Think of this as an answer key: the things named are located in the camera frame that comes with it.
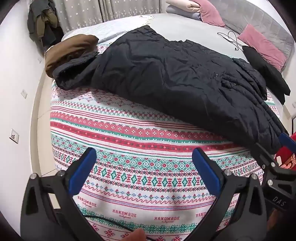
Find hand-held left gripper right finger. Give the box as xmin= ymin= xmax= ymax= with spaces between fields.
xmin=187 ymin=148 xmax=267 ymax=241

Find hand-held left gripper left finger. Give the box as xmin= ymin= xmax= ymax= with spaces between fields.
xmin=20 ymin=147 xmax=104 ymax=241

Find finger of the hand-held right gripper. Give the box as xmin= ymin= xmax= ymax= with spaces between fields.
xmin=251 ymin=142 xmax=279 ymax=169
xmin=278 ymin=131 xmax=296 ymax=153

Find black down jacket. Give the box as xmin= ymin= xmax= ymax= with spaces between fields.
xmin=52 ymin=25 xmax=288 ymax=154

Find hanging dark clothes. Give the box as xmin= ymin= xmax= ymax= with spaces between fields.
xmin=27 ymin=0 xmax=64 ymax=50

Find person's right hand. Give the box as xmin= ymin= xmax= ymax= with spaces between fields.
xmin=268 ymin=206 xmax=281 ymax=232

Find person's left hand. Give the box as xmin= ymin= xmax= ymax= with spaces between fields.
xmin=119 ymin=228 xmax=147 ymax=241

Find patterned knit-print blanket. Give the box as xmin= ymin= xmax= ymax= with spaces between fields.
xmin=50 ymin=44 xmax=281 ymax=241

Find black cloth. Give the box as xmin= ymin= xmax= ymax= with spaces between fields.
xmin=242 ymin=45 xmax=291 ymax=105

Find pink pillow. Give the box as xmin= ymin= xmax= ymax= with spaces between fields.
xmin=238 ymin=24 xmax=287 ymax=71
xmin=192 ymin=0 xmax=226 ymax=28

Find grey padded headboard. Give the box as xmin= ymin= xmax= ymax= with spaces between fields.
xmin=213 ymin=0 xmax=295 ymax=72

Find brown fleece cloth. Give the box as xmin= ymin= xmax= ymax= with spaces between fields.
xmin=45 ymin=34 xmax=99 ymax=78

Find light blue quilted cover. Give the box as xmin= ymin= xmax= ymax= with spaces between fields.
xmin=61 ymin=15 xmax=153 ymax=45

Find grey bed sheet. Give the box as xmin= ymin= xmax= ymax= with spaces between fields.
xmin=97 ymin=13 xmax=255 ymax=63

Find grey patterned curtain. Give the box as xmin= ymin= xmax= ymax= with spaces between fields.
xmin=52 ymin=0 xmax=167 ymax=33

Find folded grey blanket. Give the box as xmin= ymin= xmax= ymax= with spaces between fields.
xmin=166 ymin=5 xmax=203 ymax=22

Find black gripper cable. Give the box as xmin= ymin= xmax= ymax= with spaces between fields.
xmin=82 ymin=214 xmax=158 ymax=241

